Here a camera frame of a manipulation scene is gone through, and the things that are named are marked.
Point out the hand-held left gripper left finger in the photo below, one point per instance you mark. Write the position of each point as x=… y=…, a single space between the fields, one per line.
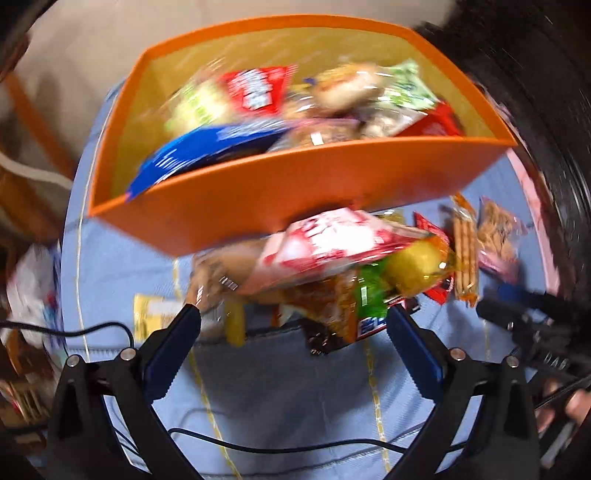
x=171 y=355

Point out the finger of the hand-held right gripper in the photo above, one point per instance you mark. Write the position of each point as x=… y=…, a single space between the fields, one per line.
x=498 y=311
x=512 y=293

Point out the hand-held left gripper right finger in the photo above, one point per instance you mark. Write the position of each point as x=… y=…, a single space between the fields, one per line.
x=415 y=360

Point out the pink cracker packet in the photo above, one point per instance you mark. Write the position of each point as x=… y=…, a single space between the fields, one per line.
x=501 y=230

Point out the long biscuit packet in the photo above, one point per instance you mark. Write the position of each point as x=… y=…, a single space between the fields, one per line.
x=465 y=249

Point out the yellow stick snack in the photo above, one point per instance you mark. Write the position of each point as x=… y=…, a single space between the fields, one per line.
x=234 y=323

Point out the bright green snack packet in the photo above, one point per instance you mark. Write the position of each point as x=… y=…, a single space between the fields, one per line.
x=369 y=290

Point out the yellow bun packet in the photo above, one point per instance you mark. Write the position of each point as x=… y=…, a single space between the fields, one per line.
x=415 y=263

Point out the brown bread packet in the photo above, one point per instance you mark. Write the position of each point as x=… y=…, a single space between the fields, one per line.
x=221 y=272

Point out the orange spicy snack packet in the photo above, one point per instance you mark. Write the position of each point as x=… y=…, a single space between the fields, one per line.
x=323 y=304

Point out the plain red snack packet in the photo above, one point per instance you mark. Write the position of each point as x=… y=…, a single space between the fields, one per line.
x=434 y=122

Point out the orange cardboard box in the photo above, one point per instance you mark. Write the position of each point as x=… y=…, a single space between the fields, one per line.
x=277 y=194

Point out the blue snack packet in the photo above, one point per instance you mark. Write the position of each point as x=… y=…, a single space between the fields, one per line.
x=198 y=152

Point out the pale green snack packet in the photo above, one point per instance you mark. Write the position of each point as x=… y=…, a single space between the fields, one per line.
x=411 y=85

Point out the clear cracker packet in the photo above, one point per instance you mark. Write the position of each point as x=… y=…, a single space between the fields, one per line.
x=318 y=134

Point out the yellow green snack packet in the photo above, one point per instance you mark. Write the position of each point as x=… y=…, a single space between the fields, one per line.
x=198 y=106

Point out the brown pastry packet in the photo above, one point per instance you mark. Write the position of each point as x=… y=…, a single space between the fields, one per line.
x=346 y=83

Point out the red snack packet white print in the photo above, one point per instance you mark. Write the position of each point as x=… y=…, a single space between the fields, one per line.
x=256 y=90

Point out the person's right hand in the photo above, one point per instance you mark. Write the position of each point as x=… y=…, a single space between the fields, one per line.
x=577 y=406

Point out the pink cloth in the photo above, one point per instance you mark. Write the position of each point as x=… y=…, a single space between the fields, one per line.
x=531 y=184

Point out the blue checked tablecloth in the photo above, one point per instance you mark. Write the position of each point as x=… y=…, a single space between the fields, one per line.
x=286 y=387

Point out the white plastic bag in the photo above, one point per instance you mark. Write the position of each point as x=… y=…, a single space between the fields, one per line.
x=32 y=281

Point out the black carved furniture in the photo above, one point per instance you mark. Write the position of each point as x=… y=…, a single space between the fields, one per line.
x=545 y=92

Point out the carved wooden chair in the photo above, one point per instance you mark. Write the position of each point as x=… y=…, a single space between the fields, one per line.
x=27 y=124

